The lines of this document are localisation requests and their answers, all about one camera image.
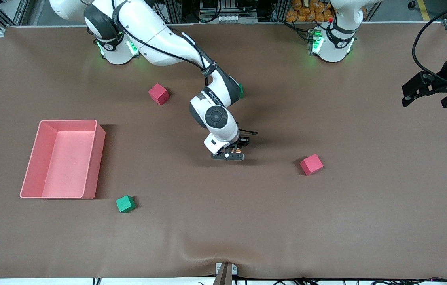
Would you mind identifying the pile of orange objects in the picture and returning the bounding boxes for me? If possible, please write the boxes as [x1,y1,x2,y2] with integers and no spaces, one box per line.
[286,0,335,23]

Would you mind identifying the white connector strip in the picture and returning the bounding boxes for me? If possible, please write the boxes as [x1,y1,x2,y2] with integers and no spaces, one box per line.
[201,14,244,23]

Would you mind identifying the brown table mat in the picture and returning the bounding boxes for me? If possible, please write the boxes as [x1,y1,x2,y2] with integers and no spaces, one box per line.
[0,22,447,279]

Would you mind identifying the pink plastic bin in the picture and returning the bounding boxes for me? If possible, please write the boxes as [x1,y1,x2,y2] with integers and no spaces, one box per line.
[20,120,106,200]

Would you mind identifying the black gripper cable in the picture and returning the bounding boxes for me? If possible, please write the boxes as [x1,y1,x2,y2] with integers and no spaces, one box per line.
[412,0,447,86]
[112,0,213,87]

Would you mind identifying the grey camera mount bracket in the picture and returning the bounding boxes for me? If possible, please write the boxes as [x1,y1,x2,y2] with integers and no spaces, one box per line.
[214,262,238,285]

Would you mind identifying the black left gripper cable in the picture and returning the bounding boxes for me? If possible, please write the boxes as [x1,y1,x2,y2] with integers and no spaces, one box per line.
[412,0,447,86]

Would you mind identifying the pink foam cube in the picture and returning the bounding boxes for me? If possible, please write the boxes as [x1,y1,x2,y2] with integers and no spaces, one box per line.
[148,83,170,106]
[300,154,324,176]

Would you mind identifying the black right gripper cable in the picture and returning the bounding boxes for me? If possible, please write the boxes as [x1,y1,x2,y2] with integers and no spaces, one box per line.
[112,0,213,87]

